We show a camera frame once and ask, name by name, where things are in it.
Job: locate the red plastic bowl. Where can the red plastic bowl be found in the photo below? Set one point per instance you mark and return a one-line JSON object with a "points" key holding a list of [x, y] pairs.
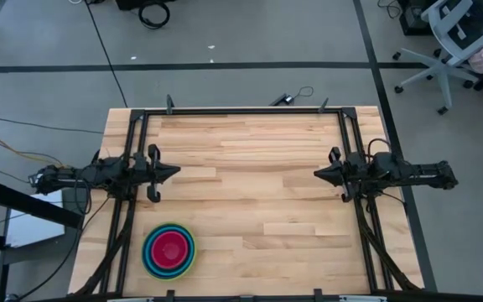
{"points": [[169, 251]]}

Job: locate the black desk bar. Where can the black desk bar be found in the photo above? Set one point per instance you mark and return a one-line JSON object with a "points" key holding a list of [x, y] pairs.
{"points": [[27, 203]]}

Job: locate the teal blue plastic bowl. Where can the teal blue plastic bowl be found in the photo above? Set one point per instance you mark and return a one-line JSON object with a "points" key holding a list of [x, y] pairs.
{"points": [[149, 251]]}

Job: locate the black table clamp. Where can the black table clamp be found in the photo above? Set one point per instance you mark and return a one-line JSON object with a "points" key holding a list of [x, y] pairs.
{"points": [[323, 105], [318, 295], [169, 105], [170, 295]]}

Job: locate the white bar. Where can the white bar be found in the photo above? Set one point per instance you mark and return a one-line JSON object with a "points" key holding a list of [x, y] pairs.
{"points": [[363, 299]]}

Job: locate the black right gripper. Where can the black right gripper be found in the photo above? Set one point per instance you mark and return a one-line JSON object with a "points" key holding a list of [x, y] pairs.
{"points": [[355, 173]]}

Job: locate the large light blue plastic bowl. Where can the large light blue plastic bowl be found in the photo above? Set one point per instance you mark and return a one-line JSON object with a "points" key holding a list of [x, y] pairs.
{"points": [[145, 251]]}

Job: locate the black aluminium table frame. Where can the black aluminium table frame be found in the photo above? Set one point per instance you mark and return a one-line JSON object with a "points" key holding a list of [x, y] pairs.
{"points": [[241, 111]]}

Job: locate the black box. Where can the black box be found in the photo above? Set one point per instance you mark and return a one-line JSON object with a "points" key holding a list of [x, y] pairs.
{"points": [[132, 4]]}

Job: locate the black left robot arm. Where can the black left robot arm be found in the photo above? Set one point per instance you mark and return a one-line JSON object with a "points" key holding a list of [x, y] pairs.
{"points": [[99, 173]]}

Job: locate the grey white office chair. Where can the grey white office chair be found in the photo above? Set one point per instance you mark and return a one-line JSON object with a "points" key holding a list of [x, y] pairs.
{"points": [[443, 67]]}

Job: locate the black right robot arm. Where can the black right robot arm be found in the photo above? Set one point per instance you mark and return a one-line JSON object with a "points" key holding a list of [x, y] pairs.
{"points": [[417, 174]]}

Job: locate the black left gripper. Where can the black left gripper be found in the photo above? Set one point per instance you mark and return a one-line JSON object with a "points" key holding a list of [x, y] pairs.
{"points": [[143, 170]]}

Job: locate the large green plastic bowl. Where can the large green plastic bowl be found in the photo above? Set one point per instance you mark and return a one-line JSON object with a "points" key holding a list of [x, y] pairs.
{"points": [[169, 278]]}

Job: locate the black equipment case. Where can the black equipment case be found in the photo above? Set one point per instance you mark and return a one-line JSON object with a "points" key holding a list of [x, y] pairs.
{"points": [[413, 21]]}

